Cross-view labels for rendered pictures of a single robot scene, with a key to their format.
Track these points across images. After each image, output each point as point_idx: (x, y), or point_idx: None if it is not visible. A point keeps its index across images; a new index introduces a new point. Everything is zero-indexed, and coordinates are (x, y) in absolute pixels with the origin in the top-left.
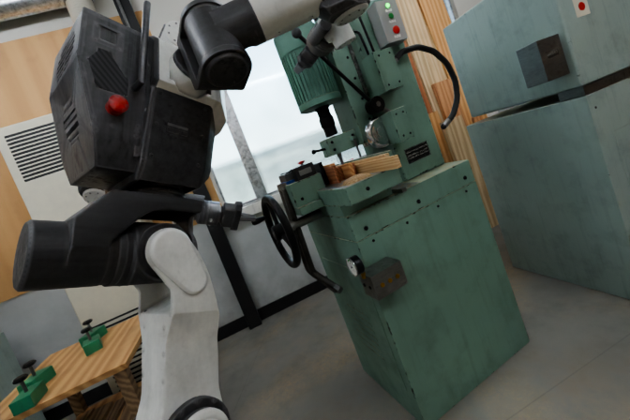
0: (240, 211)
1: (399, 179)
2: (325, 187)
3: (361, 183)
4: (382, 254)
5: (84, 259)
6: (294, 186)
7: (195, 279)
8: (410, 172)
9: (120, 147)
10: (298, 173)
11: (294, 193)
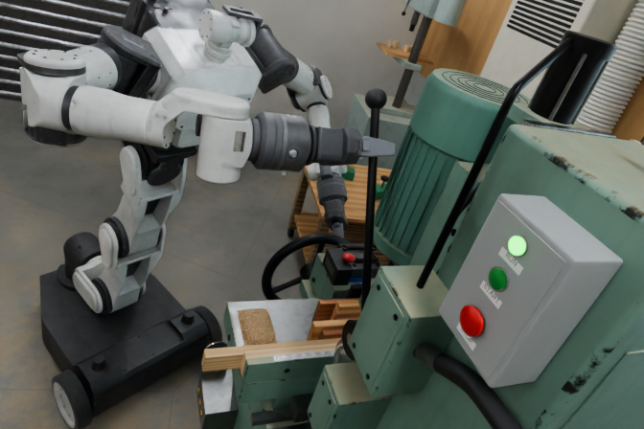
0: (325, 219)
1: (238, 395)
2: (316, 305)
3: (230, 324)
4: (239, 403)
5: None
6: (318, 261)
7: (127, 186)
8: None
9: None
10: (326, 258)
11: (314, 266)
